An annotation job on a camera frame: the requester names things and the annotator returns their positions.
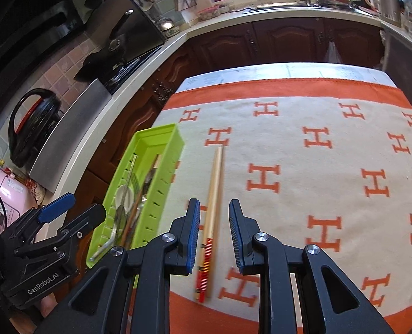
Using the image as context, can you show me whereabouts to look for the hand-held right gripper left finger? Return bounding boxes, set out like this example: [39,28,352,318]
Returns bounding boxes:
[35,198,201,334]

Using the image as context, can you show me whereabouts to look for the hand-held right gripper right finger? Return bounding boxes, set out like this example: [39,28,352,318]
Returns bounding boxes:
[228,199,394,334]

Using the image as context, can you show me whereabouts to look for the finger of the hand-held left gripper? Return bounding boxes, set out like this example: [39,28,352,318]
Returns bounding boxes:
[2,193,76,248]
[14,205,108,262]

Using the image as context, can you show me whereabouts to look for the large metal spoon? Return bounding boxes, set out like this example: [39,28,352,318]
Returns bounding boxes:
[89,205,130,263]

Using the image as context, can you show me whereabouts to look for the white ceramic spoon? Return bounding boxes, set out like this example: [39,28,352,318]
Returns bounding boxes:
[116,184,138,213]

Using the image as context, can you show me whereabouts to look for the pale chopstick red striped end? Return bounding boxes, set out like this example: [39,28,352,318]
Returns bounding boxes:
[194,146,222,303]
[202,146,225,299]

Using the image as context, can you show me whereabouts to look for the metal fork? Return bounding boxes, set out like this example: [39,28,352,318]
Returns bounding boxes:
[126,172,142,216]

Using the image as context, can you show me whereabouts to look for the brown wooden chopstick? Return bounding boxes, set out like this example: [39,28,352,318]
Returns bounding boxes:
[122,155,159,247]

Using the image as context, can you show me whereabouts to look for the green plastic utensil tray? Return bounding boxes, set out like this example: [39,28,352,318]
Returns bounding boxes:
[86,123,186,270]

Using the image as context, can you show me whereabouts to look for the person's left hand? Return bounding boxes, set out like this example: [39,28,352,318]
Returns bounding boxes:
[13,294,58,334]

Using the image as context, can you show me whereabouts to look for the pink appliance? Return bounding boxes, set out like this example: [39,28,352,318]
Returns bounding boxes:
[0,169,39,232]

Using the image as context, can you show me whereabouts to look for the stainless steel panel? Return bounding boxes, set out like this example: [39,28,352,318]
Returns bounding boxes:
[29,78,111,194]

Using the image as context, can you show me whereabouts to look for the orange and white printed blanket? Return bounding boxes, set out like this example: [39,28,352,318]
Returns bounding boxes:
[129,77,412,334]

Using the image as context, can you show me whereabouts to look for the black rice cooker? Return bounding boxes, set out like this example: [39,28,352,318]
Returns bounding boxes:
[8,89,63,168]

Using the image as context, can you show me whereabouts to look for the black wok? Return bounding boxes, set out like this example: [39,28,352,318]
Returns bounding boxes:
[74,51,142,83]

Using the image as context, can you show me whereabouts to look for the white kitchen countertop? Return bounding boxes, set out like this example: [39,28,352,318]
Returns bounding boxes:
[28,5,412,195]

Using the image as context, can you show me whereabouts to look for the black range hood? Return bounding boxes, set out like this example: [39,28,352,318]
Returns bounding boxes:
[0,0,84,87]

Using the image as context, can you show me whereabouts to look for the steel stove splash guard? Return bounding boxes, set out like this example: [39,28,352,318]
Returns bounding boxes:
[84,0,166,67]

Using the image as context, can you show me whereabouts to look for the dark wooden kitchen cabinets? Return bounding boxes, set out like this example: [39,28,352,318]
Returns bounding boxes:
[68,16,387,216]

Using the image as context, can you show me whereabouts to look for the white plastic bag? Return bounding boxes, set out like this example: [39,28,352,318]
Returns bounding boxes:
[323,40,342,65]

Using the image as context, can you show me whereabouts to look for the floral bowl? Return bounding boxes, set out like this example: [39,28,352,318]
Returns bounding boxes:
[198,4,229,21]

